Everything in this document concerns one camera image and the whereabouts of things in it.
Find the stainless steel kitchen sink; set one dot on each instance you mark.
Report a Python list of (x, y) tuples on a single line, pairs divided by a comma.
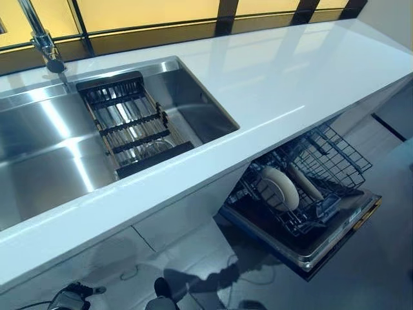
[(48, 139)]

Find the dishwasher door with control strip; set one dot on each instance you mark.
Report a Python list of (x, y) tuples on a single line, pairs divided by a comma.
[(309, 252)]

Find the grey robot left leg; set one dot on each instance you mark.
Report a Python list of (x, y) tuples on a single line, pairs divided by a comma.
[(161, 305)]

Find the black sink drying rack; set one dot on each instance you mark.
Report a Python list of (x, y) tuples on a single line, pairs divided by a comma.
[(129, 129)]

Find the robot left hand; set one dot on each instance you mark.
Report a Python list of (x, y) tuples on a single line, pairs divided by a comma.
[(72, 297)]

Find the chrome pull-down kitchen faucet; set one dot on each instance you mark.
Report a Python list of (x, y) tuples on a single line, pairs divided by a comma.
[(42, 38)]

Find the white glossy cabinet door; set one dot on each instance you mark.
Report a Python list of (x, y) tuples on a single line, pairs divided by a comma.
[(64, 258), (200, 206)]

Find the beige ceramic plate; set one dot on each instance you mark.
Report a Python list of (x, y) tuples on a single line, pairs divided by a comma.
[(285, 190), (306, 184)]

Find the black robot left foot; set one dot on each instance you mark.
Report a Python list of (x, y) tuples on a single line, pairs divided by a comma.
[(163, 287)]

